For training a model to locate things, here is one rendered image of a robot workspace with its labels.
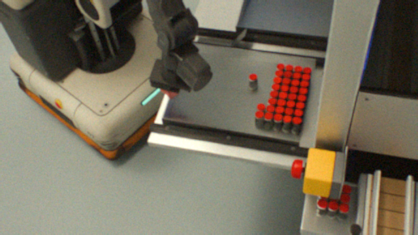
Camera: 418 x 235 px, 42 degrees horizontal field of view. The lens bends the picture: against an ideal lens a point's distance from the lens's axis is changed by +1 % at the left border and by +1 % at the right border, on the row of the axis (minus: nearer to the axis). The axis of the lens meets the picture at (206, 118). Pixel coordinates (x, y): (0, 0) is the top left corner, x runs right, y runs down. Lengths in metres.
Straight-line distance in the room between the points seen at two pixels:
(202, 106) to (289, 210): 0.93
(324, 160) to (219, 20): 0.63
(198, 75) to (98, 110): 1.11
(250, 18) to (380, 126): 0.63
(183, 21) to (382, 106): 0.43
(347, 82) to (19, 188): 1.75
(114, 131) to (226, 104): 0.89
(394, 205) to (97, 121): 1.31
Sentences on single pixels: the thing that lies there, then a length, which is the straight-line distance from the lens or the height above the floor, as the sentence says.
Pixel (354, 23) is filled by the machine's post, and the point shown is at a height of 1.37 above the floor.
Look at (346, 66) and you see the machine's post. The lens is 0.95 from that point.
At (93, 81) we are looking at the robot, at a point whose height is 0.28.
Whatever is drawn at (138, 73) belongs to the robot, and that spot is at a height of 0.28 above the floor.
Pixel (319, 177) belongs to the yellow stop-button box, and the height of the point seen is 1.03.
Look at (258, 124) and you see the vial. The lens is 1.32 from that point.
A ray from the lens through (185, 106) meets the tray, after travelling 1.38.
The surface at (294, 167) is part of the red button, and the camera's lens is 1.12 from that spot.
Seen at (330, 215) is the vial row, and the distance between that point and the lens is 1.21.
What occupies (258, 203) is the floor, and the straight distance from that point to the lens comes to 2.21.
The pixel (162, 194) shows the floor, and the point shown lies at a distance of 2.27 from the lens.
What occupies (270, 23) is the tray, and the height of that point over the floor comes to 0.88.
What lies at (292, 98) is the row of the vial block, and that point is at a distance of 1.33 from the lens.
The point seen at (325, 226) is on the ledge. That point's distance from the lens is 1.22.
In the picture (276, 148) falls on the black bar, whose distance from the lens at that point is 1.28.
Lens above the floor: 1.98
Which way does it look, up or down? 54 degrees down
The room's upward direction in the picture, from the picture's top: 8 degrees counter-clockwise
